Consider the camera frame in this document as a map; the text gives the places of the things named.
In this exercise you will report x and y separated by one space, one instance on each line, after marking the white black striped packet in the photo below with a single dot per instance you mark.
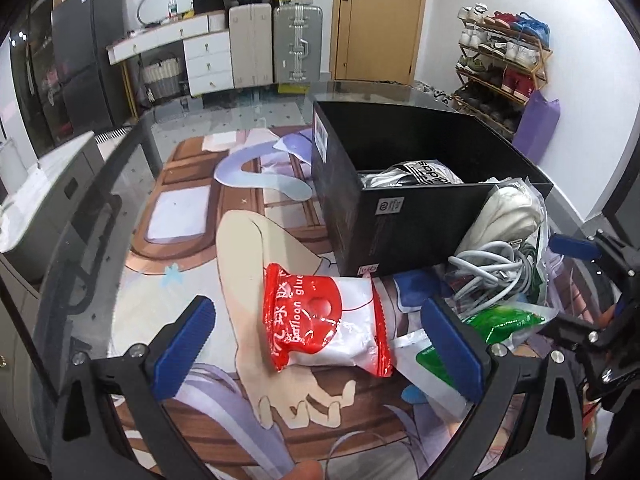
415 172

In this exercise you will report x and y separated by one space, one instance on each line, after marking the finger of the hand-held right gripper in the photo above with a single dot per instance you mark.
570 246
567 330

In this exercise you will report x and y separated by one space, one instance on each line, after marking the wooden door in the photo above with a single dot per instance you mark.
375 20

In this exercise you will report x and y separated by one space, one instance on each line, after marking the dark glass cabinet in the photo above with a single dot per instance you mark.
35 85

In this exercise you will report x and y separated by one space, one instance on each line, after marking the beige suitcase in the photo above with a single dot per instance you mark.
250 45

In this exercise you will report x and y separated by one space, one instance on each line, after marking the woven laundry basket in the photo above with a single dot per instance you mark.
161 77

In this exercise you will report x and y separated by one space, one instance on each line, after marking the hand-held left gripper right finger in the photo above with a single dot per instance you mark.
452 350

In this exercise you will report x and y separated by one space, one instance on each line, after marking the white grey low cabinet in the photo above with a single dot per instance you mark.
50 175

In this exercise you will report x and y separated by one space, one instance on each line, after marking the white desk with drawers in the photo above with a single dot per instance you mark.
207 60

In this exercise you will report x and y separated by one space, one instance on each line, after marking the purple bag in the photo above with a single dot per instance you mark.
537 125

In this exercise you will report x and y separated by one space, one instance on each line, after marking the silver suitcase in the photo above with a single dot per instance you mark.
296 45

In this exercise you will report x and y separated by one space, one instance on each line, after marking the red white plastic packet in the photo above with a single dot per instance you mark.
325 330

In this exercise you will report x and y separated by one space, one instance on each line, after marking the black cardboard box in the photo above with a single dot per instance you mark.
350 185

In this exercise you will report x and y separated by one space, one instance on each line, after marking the printed table mat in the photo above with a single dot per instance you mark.
250 240

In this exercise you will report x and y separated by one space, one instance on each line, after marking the dark grey refrigerator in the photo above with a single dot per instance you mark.
85 60

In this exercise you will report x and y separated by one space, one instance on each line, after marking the clear water bottle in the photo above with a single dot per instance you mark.
173 9

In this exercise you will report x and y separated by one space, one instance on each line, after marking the wooden shoe rack with shoes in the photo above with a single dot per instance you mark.
500 70

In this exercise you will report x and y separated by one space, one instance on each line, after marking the cream cloth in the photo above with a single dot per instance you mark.
505 210

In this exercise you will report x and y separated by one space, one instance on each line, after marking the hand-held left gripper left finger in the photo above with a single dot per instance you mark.
186 342

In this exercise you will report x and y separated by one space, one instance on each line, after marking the green white plastic packet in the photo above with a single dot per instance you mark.
500 321

